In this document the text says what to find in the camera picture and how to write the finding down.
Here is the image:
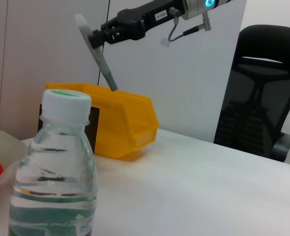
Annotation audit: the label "dark office chair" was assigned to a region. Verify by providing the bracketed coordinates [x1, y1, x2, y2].
[213, 24, 290, 163]

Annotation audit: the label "grey marker pen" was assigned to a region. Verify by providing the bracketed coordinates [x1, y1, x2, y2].
[74, 13, 119, 92]

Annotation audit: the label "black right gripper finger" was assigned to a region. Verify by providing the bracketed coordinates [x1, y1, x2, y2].
[99, 17, 120, 32]
[91, 27, 126, 49]

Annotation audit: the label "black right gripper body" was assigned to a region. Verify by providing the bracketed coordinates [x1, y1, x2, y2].
[117, 0, 185, 41]

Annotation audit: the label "translucent green wavy fruit plate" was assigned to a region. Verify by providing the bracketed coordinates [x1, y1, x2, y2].
[0, 130, 29, 198]

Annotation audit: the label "black mesh pen holder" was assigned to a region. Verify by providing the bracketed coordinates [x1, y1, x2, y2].
[37, 103, 101, 156]

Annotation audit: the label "clear green-label water bottle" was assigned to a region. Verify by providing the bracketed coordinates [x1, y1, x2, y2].
[8, 88, 98, 236]

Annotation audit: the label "yellow plastic bin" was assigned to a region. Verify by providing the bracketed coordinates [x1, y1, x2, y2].
[45, 83, 160, 159]

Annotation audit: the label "right arm cable with plugs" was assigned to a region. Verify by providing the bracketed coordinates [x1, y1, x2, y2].
[167, 6, 213, 42]

